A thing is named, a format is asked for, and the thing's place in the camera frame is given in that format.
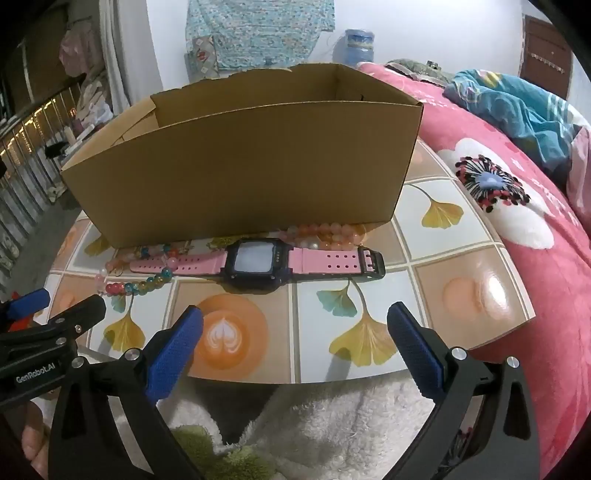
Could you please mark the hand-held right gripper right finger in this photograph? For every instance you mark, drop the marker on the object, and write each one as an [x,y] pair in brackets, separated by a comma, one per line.
[415,350]

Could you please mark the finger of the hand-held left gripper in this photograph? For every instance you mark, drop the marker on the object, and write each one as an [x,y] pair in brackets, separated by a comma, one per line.
[32,304]
[78,314]

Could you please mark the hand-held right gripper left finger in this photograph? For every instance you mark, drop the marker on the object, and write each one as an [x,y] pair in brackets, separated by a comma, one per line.
[173,355]

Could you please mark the brown cardboard box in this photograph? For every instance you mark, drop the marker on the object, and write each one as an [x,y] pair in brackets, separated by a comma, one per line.
[231,175]

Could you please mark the person's left hand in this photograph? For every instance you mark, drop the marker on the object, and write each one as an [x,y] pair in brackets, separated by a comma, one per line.
[36,443]

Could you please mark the green fluffy cloth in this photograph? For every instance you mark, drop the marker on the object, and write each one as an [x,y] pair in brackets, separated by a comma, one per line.
[207,452]

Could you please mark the white fluffy blanket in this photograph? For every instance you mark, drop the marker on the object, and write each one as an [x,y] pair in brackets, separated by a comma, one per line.
[323,424]

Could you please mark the metal railing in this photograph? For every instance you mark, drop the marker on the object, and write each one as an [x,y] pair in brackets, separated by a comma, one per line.
[27,152]

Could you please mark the pink duvet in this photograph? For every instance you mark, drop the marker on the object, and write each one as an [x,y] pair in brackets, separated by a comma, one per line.
[581,166]

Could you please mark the hanging pink clothes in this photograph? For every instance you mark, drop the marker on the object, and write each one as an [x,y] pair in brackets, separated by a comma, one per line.
[78,46]

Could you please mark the blue quilt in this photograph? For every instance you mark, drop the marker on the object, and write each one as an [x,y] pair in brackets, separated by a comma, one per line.
[517,106]

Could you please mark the grey patterned pillow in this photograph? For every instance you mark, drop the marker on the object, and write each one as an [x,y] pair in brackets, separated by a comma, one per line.
[415,69]

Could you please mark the blue water jug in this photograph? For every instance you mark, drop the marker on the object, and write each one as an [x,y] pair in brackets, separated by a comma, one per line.
[355,46]

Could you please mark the brown door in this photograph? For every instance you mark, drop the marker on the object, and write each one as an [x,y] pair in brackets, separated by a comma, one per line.
[545,50]

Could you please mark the teal patterned wall cloth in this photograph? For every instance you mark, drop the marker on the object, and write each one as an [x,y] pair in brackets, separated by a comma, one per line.
[258,32]

